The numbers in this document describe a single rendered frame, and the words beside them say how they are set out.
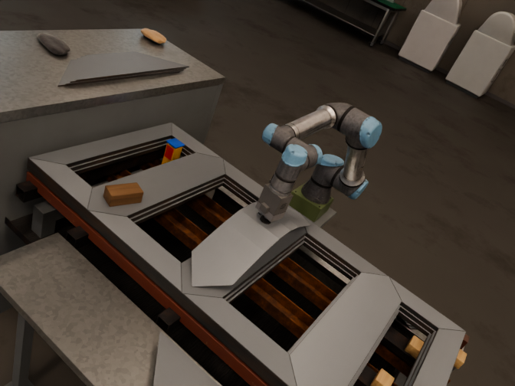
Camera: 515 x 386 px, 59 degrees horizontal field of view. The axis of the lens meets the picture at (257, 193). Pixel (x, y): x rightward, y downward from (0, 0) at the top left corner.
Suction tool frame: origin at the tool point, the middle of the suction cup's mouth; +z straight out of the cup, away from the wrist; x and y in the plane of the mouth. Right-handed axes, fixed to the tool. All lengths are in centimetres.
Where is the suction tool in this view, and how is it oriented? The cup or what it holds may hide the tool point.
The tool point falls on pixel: (264, 222)
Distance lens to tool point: 164.1
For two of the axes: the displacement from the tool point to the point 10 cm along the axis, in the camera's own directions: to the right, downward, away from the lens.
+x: 6.9, -1.8, 7.0
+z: -3.3, 7.8, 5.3
